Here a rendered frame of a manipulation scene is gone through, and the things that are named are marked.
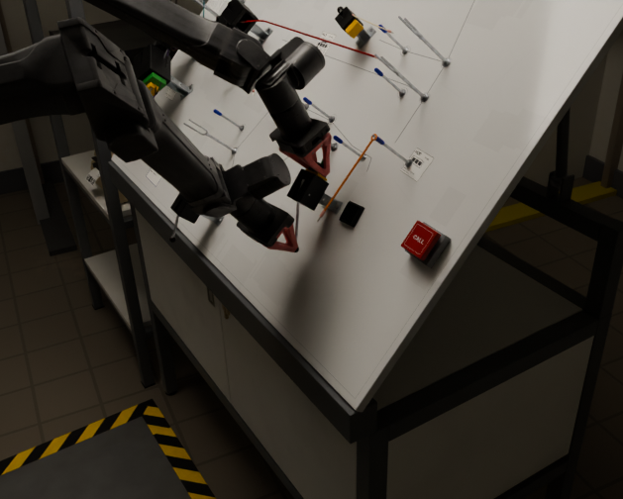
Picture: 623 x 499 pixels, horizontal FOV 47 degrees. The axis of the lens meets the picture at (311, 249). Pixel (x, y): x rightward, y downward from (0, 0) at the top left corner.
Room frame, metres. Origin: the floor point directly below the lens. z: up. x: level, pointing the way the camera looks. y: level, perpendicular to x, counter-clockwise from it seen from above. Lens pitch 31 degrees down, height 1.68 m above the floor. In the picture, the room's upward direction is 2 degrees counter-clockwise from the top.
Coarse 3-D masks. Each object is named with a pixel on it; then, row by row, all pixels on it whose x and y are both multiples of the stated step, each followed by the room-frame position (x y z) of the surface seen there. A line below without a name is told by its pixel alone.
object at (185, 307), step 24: (144, 240) 1.80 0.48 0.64; (168, 264) 1.64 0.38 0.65; (168, 288) 1.67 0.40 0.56; (192, 288) 1.50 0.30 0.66; (168, 312) 1.70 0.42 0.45; (192, 312) 1.52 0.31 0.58; (216, 312) 1.38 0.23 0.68; (192, 336) 1.55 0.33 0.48; (216, 336) 1.40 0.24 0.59; (216, 360) 1.42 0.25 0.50; (216, 384) 1.43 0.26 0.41
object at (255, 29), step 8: (232, 0) 1.70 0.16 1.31; (232, 8) 1.69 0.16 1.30; (240, 8) 1.66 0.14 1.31; (248, 8) 1.70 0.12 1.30; (224, 16) 1.68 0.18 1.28; (232, 16) 1.66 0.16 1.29; (240, 16) 1.65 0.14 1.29; (248, 16) 1.69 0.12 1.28; (256, 16) 1.68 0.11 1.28; (232, 24) 1.64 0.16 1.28; (240, 24) 1.68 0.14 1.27; (248, 24) 1.66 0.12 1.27; (256, 24) 1.70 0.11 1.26; (248, 32) 1.66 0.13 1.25; (256, 32) 1.71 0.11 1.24; (264, 32) 1.70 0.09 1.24; (264, 40) 1.71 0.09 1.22
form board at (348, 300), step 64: (256, 0) 1.85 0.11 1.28; (320, 0) 1.66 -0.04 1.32; (384, 0) 1.50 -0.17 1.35; (448, 0) 1.37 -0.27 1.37; (512, 0) 1.26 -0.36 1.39; (576, 0) 1.17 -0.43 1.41; (192, 64) 1.87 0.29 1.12; (384, 64) 1.37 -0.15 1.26; (512, 64) 1.16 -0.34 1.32; (576, 64) 1.08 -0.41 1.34; (256, 128) 1.50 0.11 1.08; (384, 128) 1.24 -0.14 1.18; (448, 128) 1.15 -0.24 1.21; (512, 128) 1.06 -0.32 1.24; (384, 192) 1.13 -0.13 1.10; (448, 192) 1.05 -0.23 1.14; (256, 256) 1.22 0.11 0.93; (320, 256) 1.12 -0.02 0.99; (384, 256) 1.03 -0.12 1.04; (448, 256) 0.95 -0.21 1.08; (320, 320) 1.01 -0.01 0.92; (384, 320) 0.93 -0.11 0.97
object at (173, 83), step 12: (156, 48) 1.78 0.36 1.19; (144, 60) 1.74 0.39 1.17; (156, 60) 1.74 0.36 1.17; (168, 60) 1.78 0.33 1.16; (144, 72) 1.70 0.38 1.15; (156, 72) 1.71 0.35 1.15; (168, 72) 1.74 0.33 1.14; (168, 84) 1.78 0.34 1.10; (180, 84) 1.79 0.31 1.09; (192, 84) 1.80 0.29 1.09; (180, 96) 1.80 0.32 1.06
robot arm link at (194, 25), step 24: (96, 0) 1.18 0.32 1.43; (120, 0) 1.17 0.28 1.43; (144, 0) 1.18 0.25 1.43; (168, 0) 1.20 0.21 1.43; (144, 24) 1.17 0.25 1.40; (168, 24) 1.17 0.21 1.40; (192, 24) 1.18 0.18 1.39; (216, 24) 1.18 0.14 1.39; (192, 48) 1.16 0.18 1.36; (216, 48) 1.15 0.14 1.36; (216, 72) 1.18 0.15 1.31; (240, 72) 1.15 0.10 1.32
